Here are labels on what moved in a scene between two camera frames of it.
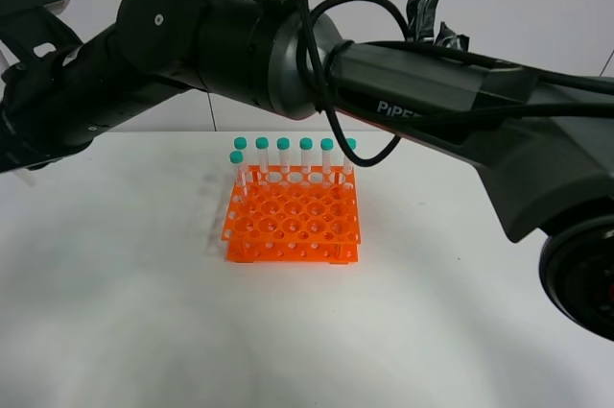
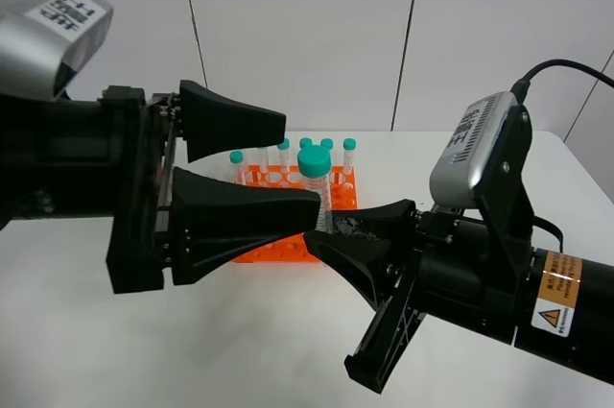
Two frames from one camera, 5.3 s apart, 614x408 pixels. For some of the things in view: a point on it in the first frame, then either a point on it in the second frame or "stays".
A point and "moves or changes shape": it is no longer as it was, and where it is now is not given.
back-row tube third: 283,143 stays
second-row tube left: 236,157 stays
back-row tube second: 262,144 stays
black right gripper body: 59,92 to 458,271
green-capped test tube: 25,175 moves or changes shape
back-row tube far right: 348,167 stays
